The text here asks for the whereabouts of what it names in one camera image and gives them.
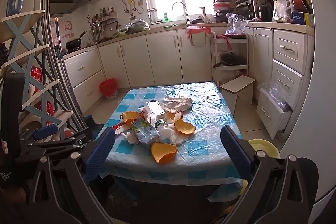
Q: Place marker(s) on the red pot on shelf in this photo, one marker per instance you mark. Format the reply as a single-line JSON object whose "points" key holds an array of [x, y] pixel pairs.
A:
{"points": [[302, 6]]}

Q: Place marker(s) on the broom handle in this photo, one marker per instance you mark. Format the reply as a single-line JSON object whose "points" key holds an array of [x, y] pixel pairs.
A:
{"points": [[59, 54]]}

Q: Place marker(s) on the range hood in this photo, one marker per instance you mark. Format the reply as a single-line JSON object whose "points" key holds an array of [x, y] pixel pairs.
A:
{"points": [[65, 7]]}

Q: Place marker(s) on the black wok on stove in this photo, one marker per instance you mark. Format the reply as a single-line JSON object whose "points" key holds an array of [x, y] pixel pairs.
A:
{"points": [[74, 44]]}

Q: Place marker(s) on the yellow trash bucket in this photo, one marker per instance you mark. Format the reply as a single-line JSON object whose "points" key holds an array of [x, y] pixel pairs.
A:
{"points": [[266, 146]]}

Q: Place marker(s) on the open white bottom drawer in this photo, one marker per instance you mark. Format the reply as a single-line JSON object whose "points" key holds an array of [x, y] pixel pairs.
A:
{"points": [[273, 117]]}

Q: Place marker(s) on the black frying pan on rack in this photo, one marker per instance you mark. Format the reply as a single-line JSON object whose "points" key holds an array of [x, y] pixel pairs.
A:
{"points": [[230, 59]]}

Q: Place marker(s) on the orange peel front piece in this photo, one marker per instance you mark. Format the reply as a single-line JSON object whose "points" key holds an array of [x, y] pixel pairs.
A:
{"points": [[163, 152]]}

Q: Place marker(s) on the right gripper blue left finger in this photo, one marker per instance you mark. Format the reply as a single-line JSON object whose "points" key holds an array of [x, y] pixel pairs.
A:
{"points": [[95, 154]]}

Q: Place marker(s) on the white refrigerator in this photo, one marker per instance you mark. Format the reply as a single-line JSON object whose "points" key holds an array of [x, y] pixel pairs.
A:
{"points": [[313, 135]]}

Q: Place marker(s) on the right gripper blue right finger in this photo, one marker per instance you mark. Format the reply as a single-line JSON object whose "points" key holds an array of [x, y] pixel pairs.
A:
{"points": [[238, 151]]}

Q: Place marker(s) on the white blue shelf rack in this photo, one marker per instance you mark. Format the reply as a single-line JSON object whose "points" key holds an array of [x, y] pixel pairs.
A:
{"points": [[28, 56]]}

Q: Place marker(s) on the white tissue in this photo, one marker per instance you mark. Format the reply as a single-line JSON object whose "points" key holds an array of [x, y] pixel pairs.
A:
{"points": [[171, 136]]}

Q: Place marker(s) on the white lower kitchen cabinets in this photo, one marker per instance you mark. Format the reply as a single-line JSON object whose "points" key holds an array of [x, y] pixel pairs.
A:
{"points": [[278, 52]]}

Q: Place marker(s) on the utensil rack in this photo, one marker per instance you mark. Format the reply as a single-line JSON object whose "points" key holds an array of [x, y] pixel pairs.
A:
{"points": [[103, 25]]}

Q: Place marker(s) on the orange peel piece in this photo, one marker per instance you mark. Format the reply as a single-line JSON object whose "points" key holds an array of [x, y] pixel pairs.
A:
{"points": [[129, 117], [163, 152], [184, 127]]}

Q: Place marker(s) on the clear plastic bottle green label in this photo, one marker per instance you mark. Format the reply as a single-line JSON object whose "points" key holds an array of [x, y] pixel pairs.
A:
{"points": [[156, 114]]}

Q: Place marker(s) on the red bag on cabinet hook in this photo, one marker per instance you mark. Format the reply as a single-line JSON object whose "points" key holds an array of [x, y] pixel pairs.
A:
{"points": [[197, 35]]}

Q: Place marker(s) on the clear plastic bag on rack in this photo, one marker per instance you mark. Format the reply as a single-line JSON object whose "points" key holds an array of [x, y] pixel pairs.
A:
{"points": [[236, 24]]}

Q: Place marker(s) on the white plastic bag on counter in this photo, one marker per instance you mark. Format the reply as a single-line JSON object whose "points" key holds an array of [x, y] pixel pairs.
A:
{"points": [[281, 11]]}

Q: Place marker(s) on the clear plastic bag in drawer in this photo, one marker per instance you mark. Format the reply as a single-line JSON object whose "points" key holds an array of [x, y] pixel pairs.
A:
{"points": [[274, 91]]}

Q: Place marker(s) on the red yellow snack wrapper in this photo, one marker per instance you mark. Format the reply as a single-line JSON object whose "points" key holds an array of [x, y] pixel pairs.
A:
{"points": [[121, 126]]}

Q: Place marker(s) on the white step stool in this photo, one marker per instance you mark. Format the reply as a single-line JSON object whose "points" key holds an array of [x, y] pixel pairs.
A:
{"points": [[241, 87]]}

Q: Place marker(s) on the chrome sink faucet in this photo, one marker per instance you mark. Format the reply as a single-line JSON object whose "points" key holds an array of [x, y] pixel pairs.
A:
{"points": [[182, 9]]}

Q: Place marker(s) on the red waste basket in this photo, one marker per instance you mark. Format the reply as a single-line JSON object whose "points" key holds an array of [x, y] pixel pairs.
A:
{"points": [[109, 89]]}

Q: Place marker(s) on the white tiered rack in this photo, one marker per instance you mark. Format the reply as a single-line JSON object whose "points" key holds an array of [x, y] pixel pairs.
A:
{"points": [[220, 44]]}

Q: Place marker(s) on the printed white plastic bag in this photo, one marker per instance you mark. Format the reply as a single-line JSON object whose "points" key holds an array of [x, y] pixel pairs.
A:
{"points": [[176, 105]]}

